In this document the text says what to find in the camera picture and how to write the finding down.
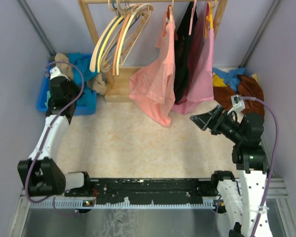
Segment yellow hanger with shirt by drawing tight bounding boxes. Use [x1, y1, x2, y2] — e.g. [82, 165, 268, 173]
[203, 0, 218, 39]

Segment pink hanger with shirt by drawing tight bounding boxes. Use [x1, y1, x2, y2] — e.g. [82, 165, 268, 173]
[188, 0, 197, 36]

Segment teal blue t shirt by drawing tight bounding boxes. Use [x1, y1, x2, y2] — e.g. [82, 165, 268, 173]
[68, 52, 97, 112]

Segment cream plastic hanger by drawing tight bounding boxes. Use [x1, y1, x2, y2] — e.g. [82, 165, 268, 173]
[89, 3, 154, 73]

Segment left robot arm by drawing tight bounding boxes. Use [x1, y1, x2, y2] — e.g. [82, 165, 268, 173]
[17, 74, 93, 203]

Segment salmon pink t shirt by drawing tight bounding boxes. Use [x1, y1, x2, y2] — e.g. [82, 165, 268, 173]
[129, 14, 175, 127]

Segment yellow cloth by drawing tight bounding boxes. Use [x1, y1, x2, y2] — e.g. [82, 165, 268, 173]
[213, 74, 258, 87]

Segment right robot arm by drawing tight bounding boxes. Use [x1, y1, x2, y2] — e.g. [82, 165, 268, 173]
[190, 105, 273, 237]

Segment blue plastic bin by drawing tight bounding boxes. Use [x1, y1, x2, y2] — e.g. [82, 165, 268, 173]
[37, 53, 98, 116]

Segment light blue cloth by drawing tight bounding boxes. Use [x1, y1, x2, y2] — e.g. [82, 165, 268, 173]
[213, 67, 247, 92]

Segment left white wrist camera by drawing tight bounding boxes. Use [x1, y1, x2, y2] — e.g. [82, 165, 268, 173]
[45, 66, 65, 80]

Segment mint green cloth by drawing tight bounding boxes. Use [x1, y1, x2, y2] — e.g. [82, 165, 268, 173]
[45, 90, 51, 109]

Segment beige hanger with shirt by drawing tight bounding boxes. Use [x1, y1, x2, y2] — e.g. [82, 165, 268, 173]
[166, 0, 174, 23]

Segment black t shirt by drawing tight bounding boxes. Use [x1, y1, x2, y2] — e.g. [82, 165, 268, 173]
[174, 2, 198, 104]

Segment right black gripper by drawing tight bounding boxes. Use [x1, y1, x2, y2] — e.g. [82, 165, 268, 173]
[190, 104, 244, 143]

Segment brown t shirt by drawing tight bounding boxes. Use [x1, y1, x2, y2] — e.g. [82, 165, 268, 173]
[213, 75, 264, 116]

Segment beige t shirt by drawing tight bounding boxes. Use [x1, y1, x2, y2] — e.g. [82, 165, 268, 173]
[54, 53, 108, 96]

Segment wooden clothes rack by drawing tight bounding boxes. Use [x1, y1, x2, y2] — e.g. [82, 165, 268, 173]
[78, 0, 227, 103]

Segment orange plastic hanger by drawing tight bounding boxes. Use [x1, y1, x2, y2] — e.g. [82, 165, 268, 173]
[111, 9, 148, 76]

